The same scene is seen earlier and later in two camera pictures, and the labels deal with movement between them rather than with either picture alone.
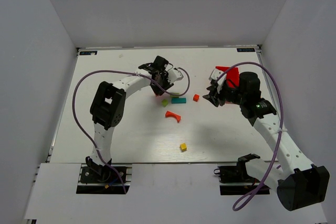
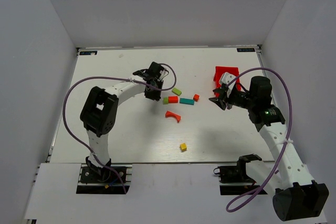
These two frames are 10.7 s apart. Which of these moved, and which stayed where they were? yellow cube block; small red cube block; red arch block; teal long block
Moved: teal long block
Stayed: red arch block; yellow cube block; small red cube block
